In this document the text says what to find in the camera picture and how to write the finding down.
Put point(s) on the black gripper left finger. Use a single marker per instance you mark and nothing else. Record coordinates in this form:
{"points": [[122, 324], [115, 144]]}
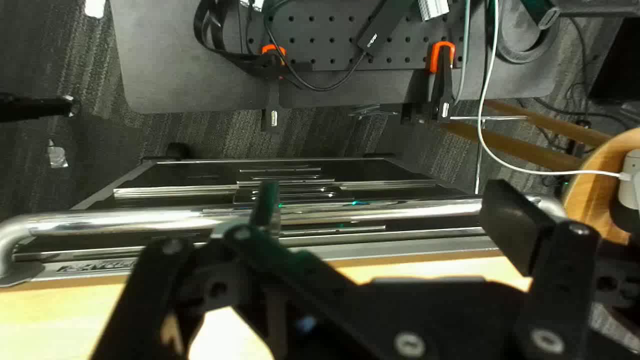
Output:
{"points": [[166, 301]]}

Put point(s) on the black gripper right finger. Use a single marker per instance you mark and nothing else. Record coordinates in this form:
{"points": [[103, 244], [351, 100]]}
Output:
{"points": [[560, 287]]}

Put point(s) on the light wooden counter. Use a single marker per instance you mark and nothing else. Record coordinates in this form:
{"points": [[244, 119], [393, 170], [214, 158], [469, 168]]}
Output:
{"points": [[52, 321]]}

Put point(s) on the black metal cart shelf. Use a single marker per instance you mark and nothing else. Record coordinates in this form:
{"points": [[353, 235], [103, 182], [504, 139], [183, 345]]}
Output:
{"points": [[187, 175]]}

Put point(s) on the small grey tag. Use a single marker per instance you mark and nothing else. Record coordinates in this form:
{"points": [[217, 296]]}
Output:
{"points": [[56, 154]]}

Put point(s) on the black tube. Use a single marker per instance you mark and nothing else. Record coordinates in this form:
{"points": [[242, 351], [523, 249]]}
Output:
{"points": [[33, 106]]}

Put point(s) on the grey pegboard table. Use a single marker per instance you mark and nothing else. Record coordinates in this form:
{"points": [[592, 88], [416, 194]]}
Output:
{"points": [[166, 60]]}

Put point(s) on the orange and black clamp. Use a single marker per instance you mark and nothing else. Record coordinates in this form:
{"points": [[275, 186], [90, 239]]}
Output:
{"points": [[272, 51], [440, 51]]}

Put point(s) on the white paper tag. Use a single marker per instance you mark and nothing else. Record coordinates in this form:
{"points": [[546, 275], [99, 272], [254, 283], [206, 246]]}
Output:
{"points": [[95, 6]]}

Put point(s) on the white power adapter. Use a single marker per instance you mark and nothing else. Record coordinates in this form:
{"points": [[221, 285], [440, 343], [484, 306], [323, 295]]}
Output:
{"points": [[433, 8]]}

